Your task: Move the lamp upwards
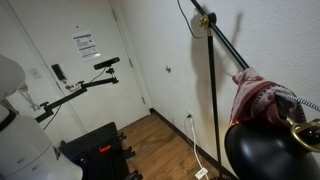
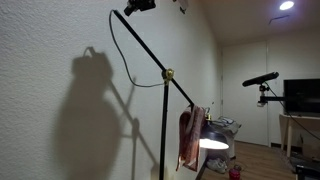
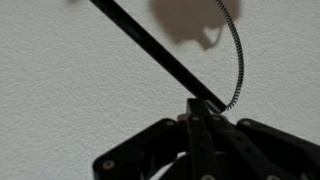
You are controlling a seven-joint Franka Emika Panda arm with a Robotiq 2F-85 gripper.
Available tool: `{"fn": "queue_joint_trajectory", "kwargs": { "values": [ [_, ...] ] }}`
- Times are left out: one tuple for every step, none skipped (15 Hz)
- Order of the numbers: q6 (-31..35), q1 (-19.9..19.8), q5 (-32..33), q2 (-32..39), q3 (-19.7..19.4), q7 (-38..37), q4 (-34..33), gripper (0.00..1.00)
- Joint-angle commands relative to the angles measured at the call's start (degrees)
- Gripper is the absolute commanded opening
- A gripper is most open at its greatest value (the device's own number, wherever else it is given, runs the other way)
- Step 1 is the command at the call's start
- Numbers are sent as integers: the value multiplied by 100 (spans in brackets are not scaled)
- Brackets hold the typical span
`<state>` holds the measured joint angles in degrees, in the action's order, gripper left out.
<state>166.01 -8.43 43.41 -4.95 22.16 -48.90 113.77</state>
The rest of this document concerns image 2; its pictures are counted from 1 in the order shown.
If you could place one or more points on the red bottle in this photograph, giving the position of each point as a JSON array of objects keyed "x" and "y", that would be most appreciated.
[{"x": 234, "y": 173}]

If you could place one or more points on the black stand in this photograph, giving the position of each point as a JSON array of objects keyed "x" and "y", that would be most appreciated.
[{"x": 306, "y": 170}]

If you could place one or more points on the round ceiling light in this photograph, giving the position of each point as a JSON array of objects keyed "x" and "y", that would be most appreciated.
[{"x": 286, "y": 5}]

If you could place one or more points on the black television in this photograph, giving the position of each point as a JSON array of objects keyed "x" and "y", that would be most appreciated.
[{"x": 303, "y": 96}]

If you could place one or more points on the white shoes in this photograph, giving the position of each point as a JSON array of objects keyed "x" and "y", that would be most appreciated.
[{"x": 216, "y": 165}]

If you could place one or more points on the grey bag pile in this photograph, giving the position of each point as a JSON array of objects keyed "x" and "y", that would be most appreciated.
[{"x": 231, "y": 126}]

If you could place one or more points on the wooden table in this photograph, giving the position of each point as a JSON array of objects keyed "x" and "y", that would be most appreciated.
[{"x": 300, "y": 121}]

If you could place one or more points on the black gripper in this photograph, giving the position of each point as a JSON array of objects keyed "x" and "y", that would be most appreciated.
[{"x": 145, "y": 4}]

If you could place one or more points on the red patterned cloth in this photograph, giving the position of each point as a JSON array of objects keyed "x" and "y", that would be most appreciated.
[{"x": 190, "y": 136}]

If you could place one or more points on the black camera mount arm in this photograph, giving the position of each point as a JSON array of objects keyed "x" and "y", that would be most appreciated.
[{"x": 271, "y": 99}]

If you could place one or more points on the black stereo camera bar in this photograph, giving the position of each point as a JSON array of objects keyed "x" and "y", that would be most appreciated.
[{"x": 260, "y": 79}]

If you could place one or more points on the black floor lamp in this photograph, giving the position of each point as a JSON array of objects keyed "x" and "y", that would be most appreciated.
[{"x": 163, "y": 133}]

